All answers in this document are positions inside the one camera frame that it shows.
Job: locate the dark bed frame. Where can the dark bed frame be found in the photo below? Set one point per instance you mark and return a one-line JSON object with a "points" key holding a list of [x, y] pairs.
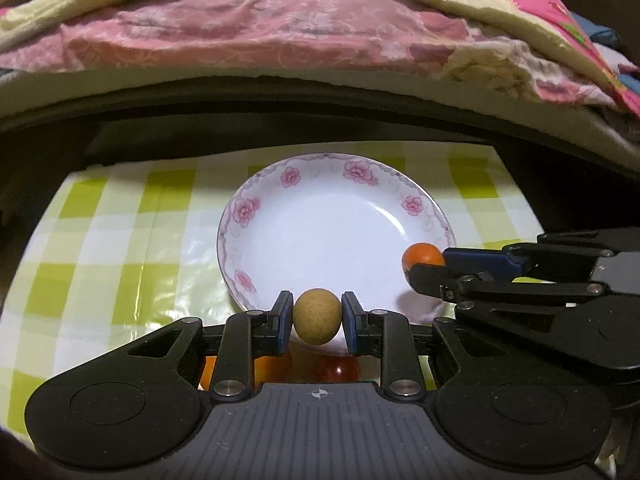
{"points": [[75, 125]]}

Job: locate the green checked tablecloth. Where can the green checked tablecloth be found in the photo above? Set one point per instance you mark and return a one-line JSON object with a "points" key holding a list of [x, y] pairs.
{"points": [[125, 260]]}

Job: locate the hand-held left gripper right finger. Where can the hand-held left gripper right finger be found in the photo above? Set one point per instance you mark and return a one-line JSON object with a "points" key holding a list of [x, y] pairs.
{"points": [[350, 322]]}

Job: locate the white mattress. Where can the white mattress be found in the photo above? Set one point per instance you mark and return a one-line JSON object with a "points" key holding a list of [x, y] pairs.
{"points": [[150, 80]]}

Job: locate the orange mandarin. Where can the orange mandarin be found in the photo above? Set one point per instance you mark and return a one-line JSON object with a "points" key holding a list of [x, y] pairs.
{"points": [[422, 255]]}

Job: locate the small red tomato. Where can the small red tomato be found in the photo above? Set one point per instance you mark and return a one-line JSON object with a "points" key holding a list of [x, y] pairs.
{"points": [[340, 370]]}

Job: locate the white floral plate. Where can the white floral plate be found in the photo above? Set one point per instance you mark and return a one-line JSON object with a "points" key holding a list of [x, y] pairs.
{"points": [[330, 225]]}

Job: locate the brown longan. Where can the brown longan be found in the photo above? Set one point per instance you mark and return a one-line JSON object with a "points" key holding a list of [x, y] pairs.
{"points": [[317, 316]]}

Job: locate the pink floral blanket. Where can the pink floral blanket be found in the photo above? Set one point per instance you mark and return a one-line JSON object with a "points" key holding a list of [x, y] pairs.
{"points": [[260, 30]]}

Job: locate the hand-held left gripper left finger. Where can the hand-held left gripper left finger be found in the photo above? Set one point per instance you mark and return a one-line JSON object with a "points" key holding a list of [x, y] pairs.
{"points": [[285, 321]]}

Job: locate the bright pink cloth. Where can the bright pink cloth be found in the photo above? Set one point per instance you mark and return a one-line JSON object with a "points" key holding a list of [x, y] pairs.
{"points": [[550, 5]]}

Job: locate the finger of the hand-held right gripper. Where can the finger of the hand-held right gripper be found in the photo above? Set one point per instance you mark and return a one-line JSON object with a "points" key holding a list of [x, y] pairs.
{"points": [[475, 259], [435, 280]]}

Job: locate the blue cloth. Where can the blue cloth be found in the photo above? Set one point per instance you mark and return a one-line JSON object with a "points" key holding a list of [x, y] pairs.
{"points": [[605, 35]]}

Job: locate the large red tomato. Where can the large red tomato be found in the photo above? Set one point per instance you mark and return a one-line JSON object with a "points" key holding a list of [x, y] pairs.
{"points": [[272, 367]]}

